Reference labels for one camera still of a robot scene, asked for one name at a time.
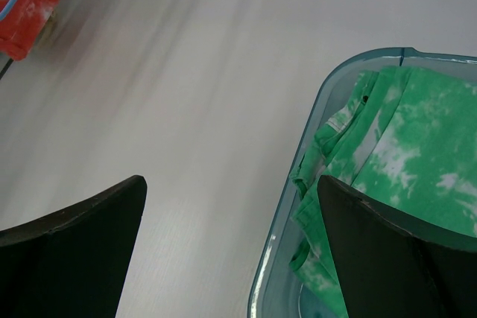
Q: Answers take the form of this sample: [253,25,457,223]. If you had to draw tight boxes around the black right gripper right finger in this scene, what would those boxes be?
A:
[317,175,476,317]

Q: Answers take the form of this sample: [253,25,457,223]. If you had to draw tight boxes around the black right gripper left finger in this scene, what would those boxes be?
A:
[1,175,147,317]

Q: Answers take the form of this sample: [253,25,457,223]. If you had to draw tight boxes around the red tie-dye trousers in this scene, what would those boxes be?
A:
[1,0,59,60]

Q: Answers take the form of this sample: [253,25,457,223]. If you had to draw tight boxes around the teal plastic basket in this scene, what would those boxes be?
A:
[246,46,477,318]

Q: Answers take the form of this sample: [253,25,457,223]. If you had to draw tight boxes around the green tie-dye garment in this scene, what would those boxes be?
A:
[290,66,476,317]

